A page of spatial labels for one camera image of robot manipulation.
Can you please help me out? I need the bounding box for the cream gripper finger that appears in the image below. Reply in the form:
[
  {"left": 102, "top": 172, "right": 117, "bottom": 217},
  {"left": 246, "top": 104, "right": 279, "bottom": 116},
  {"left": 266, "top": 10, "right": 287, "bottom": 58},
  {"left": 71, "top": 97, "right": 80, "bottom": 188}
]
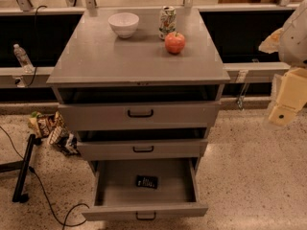
[
  {"left": 269, "top": 105, "right": 296, "bottom": 127},
  {"left": 258, "top": 28, "right": 283, "bottom": 54}
]

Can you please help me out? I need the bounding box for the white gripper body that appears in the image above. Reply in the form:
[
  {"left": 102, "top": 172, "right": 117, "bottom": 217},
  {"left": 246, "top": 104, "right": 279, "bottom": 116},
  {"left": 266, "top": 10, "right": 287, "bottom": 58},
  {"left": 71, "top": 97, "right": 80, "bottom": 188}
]
[{"left": 272, "top": 68, "right": 307, "bottom": 113}]

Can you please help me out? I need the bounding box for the black rxbar chocolate bar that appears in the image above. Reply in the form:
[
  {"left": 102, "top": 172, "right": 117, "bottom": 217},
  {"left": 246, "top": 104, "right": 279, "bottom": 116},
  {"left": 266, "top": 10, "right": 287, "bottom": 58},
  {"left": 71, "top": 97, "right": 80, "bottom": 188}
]
[{"left": 135, "top": 175, "right": 158, "bottom": 189}]

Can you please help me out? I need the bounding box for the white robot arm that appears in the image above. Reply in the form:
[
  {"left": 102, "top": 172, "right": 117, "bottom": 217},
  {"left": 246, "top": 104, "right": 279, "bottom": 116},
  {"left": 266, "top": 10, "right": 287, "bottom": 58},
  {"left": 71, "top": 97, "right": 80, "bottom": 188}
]
[{"left": 258, "top": 0, "right": 307, "bottom": 127}]

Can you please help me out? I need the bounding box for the grey top drawer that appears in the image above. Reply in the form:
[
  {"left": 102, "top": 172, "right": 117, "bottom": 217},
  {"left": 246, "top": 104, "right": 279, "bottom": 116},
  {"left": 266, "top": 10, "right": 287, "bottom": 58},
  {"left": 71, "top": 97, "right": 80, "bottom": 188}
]
[{"left": 59, "top": 102, "right": 220, "bottom": 131}]

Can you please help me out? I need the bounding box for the grey drawer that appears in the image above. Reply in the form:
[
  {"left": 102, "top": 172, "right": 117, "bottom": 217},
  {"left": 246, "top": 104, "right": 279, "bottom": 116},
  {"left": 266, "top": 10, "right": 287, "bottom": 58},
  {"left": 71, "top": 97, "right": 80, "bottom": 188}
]
[
  {"left": 59, "top": 102, "right": 220, "bottom": 131},
  {"left": 83, "top": 158, "right": 207, "bottom": 221},
  {"left": 77, "top": 139, "right": 207, "bottom": 161}
]

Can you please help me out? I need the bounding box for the grey drawer cabinet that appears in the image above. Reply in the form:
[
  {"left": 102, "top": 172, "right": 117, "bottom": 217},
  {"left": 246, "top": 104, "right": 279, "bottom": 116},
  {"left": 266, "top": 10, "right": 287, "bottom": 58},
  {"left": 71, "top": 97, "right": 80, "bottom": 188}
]
[{"left": 46, "top": 6, "right": 231, "bottom": 165}]

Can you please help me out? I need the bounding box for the grey bottom drawer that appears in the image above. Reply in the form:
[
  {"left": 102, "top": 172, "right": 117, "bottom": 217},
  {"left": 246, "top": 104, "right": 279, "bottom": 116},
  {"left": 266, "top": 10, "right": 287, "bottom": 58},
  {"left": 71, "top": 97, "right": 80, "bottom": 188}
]
[{"left": 83, "top": 158, "right": 207, "bottom": 221}]

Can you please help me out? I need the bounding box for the grey middle drawer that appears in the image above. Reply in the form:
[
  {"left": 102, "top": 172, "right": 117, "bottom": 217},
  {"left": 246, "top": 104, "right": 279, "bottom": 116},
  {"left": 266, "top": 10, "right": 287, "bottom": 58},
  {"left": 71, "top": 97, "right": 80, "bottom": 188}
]
[{"left": 77, "top": 139, "right": 207, "bottom": 161}]

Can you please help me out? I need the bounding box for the metal railing beam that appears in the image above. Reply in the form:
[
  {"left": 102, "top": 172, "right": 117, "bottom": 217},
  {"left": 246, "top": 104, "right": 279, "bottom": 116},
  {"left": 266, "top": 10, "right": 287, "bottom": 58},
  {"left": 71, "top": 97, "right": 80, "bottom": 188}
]
[{"left": 0, "top": 62, "right": 290, "bottom": 89}]

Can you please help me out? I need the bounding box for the red apple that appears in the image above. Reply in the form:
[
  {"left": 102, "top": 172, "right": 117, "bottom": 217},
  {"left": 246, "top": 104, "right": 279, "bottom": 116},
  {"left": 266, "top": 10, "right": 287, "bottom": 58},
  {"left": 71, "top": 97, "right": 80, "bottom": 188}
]
[{"left": 164, "top": 32, "right": 185, "bottom": 55}]

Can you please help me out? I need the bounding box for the patterned drink can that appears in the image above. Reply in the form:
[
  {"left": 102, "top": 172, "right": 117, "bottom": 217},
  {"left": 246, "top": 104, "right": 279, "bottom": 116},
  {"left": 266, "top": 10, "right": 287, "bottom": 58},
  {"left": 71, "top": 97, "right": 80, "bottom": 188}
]
[{"left": 158, "top": 6, "right": 177, "bottom": 40}]

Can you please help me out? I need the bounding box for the white bowl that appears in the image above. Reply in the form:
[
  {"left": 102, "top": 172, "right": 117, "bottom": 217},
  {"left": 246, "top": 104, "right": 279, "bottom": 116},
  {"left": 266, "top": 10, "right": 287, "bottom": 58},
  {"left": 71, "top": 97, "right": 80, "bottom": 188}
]
[{"left": 108, "top": 12, "right": 139, "bottom": 38}]

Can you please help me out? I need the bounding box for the dark snack packet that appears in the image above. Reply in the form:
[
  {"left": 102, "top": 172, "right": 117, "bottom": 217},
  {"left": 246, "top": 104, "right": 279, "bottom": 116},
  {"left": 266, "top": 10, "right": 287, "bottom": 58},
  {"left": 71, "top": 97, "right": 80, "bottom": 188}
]
[{"left": 57, "top": 133, "right": 79, "bottom": 156}]

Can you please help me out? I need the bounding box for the checkered snack bag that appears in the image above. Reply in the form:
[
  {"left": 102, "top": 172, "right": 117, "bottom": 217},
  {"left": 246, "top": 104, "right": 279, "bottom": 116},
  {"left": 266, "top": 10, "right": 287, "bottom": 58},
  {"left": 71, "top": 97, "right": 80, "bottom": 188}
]
[{"left": 47, "top": 111, "right": 69, "bottom": 145}]

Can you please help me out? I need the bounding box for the clear plastic water bottle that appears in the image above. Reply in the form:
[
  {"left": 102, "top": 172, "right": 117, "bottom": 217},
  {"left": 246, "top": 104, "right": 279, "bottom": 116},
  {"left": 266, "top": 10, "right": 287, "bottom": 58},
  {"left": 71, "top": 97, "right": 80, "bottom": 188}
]
[{"left": 13, "top": 44, "right": 35, "bottom": 74}]

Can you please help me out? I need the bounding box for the black stand leg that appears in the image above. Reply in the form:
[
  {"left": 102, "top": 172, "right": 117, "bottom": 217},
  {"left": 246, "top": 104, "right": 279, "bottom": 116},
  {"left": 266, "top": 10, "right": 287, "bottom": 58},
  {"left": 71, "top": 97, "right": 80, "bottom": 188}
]
[{"left": 0, "top": 134, "right": 41, "bottom": 203}]

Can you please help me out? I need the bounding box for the clear hanging bracket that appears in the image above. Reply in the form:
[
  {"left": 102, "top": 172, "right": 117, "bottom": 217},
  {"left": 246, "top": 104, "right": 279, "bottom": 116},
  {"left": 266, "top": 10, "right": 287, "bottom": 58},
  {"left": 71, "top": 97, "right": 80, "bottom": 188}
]
[{"left": 237, "top": 58, "right": 259, "bottom": 110}]

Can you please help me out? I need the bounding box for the black hanging cable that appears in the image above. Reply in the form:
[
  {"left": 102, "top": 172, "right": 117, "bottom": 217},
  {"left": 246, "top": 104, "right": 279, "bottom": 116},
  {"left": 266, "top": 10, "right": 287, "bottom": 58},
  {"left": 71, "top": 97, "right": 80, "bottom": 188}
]
[{"left": 25, "top": 5, "right": 48, "bottom": 88}]

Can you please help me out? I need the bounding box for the black floor cable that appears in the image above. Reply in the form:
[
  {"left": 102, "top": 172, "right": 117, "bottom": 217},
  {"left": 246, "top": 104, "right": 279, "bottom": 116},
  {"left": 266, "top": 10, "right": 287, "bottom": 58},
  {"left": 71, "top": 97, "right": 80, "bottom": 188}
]
[{"left": 0, "top": 125, "right": 90, "bottom": 230}]

